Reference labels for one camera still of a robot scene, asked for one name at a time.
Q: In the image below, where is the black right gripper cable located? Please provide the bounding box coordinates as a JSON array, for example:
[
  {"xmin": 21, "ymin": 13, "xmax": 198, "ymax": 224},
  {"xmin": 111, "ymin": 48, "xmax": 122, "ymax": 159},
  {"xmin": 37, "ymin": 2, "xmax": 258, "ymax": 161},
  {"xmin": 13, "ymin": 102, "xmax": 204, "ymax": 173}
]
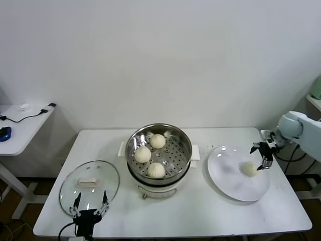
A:
[{"xmin": 274, "ymin": 150, "xmax": 307, "ymax": 162}]

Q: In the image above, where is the white steamed baozi bun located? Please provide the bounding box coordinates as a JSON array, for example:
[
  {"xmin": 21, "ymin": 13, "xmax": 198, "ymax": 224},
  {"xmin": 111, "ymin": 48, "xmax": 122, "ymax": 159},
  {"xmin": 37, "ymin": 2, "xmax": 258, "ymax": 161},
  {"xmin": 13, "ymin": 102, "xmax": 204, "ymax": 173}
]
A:
[
  {"xmin": 147, "ymin": 162, "xmax": 166, "ymax": 178},
  {"xmin": 134, "ymin": 147, "xmax": 152, "ymax": 163},
  {"xmin": 149, "ymin": 134, "xmax": 166, "ymax": 149},
  {"xmin": 241, "ymin": 161, "xmax": 258, "ymax": 177}
]

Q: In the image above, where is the blue computer mouse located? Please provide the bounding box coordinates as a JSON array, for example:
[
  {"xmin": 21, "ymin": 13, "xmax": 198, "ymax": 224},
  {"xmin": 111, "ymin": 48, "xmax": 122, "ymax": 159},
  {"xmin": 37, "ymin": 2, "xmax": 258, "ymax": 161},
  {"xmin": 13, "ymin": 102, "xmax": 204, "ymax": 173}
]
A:
[{"xmin": 0, "ymin": 126, "xmax": 13, "ymax": 142}]

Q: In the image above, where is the black usb cable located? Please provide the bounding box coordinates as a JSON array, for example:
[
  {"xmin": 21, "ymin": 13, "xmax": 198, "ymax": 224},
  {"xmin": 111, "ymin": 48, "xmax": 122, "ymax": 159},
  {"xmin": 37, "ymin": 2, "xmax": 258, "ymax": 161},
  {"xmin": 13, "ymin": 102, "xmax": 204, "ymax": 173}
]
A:
[{"xmin": 0, "ymin": 102, "xmax": 56, "ymax": 123}]

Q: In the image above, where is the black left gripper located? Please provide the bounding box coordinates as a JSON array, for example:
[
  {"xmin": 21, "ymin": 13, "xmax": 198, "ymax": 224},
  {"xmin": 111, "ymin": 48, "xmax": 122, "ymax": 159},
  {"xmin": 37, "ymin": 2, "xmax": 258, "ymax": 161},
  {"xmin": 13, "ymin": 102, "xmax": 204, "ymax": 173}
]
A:
[{"xmin": 69, "ymin": 190, "xmax": 110, "ymax": 236}]

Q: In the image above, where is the round glass pot lid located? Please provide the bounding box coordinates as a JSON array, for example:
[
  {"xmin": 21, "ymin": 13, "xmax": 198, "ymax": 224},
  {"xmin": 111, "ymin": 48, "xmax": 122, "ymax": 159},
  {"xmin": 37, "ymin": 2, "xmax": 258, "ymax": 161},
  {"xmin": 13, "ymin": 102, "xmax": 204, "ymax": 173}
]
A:
[{"xmin": 59, "ymin": 160, "xmax": 120, "ymax": 218}]

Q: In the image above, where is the white electric cooker base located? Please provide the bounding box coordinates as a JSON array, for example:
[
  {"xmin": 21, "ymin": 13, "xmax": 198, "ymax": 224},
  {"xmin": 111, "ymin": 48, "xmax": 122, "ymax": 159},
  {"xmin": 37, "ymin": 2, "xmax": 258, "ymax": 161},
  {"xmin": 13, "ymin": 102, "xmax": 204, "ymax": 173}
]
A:
[{"xmin": 117, "ymin": 142, "xmax": 201, "ymax": 200}]

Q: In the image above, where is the pale green appliance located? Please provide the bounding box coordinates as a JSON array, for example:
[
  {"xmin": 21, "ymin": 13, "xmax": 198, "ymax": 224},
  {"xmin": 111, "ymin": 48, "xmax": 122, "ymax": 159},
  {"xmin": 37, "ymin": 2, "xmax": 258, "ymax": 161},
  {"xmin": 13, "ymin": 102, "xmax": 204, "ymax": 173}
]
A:
[{"xmin": 310, "ymin": 76, "xmax": 321, "ymax": 100}]

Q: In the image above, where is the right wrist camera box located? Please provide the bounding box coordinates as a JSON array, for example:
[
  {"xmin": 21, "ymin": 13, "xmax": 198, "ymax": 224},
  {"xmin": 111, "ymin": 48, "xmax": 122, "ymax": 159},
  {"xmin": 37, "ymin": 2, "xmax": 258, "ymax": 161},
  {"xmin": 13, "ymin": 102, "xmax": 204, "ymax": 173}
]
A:
[{"xmin": 260, "ymin": 130, "xmax": 276, "ymax": 149}]

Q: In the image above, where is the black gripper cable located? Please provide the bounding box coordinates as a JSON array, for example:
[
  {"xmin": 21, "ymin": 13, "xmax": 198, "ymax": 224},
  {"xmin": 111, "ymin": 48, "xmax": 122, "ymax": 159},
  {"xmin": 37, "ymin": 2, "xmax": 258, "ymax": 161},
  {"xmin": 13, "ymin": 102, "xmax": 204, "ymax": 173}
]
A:
[
  {"xmin": 274, "ymin": 150, "xmax": 307, "ymax": 162},
  {"xmin": 58, "ymin": 223, "xmax": 76, "ymax": 241}
]

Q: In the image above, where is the white shelf board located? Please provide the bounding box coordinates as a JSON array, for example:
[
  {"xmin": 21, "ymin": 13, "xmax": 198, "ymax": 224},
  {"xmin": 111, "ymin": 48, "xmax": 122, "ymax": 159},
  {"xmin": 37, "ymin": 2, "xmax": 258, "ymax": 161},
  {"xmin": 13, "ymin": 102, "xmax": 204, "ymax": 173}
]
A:
[{"xmin": 305, "ymin": 94, "xmax": 321, "ymax": 111}]

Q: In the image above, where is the white side desk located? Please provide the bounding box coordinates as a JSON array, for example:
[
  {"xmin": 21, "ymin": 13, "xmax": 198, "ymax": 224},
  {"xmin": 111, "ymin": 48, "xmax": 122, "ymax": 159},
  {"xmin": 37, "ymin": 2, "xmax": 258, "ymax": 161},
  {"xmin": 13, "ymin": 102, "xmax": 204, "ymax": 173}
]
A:
[{"xmin": 0, "ymin": 103, "xmax": 57, "ymax": 219}]

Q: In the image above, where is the large white plate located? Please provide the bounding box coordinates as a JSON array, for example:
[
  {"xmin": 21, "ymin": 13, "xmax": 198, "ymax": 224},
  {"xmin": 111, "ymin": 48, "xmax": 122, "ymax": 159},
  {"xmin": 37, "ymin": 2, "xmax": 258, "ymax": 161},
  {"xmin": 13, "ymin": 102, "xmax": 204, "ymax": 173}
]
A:
[{"xmin": 207, "ymin": 145, "xmax": 271, "ymax": 202}]

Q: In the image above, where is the stainless steel steamer basket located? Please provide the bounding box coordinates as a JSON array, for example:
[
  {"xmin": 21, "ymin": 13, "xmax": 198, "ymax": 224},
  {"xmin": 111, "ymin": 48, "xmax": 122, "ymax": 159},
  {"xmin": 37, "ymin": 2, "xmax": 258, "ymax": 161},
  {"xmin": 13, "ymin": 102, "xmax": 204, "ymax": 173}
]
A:
[{"xmin": 125, "ymin": 123, "xmax": 193, "ymax": 180}]

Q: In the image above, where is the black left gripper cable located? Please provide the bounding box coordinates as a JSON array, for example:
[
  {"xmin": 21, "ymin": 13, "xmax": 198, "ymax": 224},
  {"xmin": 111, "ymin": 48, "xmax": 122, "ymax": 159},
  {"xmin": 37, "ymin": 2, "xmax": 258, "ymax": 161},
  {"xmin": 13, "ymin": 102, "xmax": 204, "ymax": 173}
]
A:
[{"xmin": 58, "ymin": 223, "xmax": 76, "ymax": 241}]

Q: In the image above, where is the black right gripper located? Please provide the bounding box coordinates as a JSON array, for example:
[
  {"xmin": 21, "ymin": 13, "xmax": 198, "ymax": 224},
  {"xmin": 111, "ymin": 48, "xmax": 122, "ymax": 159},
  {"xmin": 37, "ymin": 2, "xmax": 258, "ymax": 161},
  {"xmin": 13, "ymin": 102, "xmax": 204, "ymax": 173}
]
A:
[{"xmin": 249, "ymin": 142, "xmax": 274, "ymax": 171}]

